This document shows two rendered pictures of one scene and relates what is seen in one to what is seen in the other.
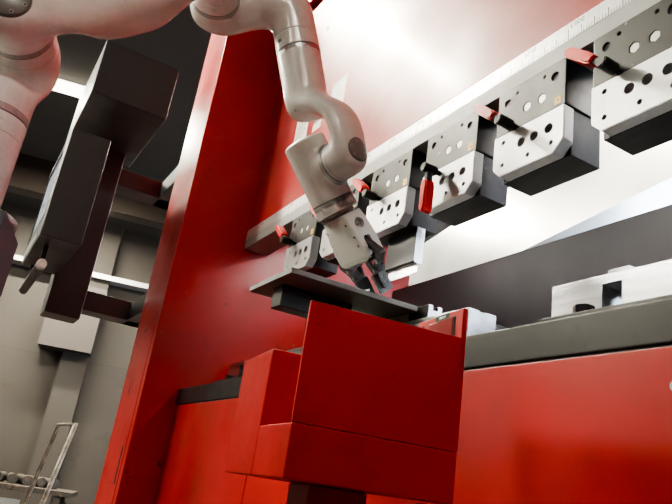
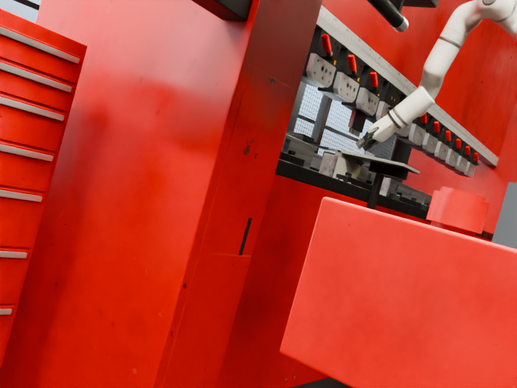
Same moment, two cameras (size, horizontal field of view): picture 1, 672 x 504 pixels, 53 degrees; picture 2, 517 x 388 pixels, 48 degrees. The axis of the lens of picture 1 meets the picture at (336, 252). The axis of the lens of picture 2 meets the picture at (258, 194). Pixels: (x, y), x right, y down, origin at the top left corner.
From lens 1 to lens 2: 3.22 m
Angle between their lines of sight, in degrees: 116
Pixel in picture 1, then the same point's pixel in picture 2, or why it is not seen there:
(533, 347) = (414, 212)
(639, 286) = (400, 188)
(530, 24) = (417, 74)
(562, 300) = (391, 184)
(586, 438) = not seen: hidden behind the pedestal
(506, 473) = not seen: hidden behind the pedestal
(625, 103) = (417, 137)
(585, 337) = (419, 214)
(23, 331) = not seen: outside the picture
